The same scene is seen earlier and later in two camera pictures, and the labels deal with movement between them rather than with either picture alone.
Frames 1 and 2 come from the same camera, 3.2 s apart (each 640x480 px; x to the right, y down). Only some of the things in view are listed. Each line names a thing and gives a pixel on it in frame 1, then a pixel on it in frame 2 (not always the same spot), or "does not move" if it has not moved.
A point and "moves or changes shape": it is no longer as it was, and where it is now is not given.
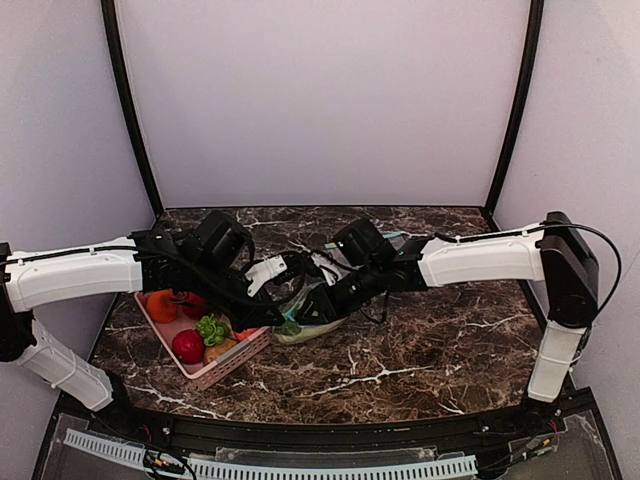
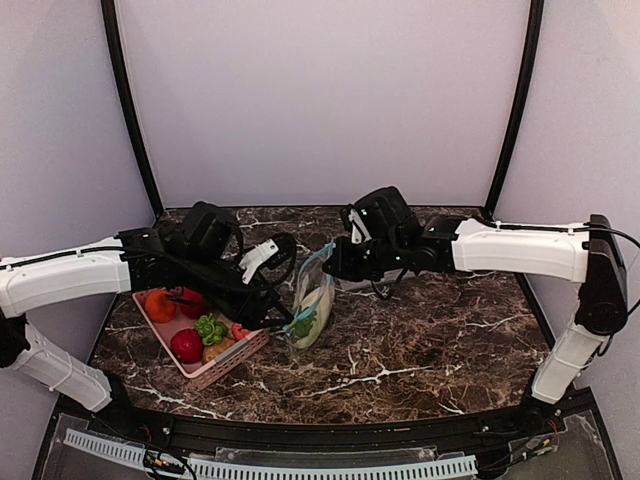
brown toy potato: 213,352 does not move
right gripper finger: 315,308 -> 340,263
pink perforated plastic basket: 207,373 does not move
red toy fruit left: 195,307 does not move
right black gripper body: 323,304 -> 353,258
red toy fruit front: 188,346 does not move
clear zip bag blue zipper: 290,293 moves or changes shape
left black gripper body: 261,314 does not move
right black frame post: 531,56 does not move
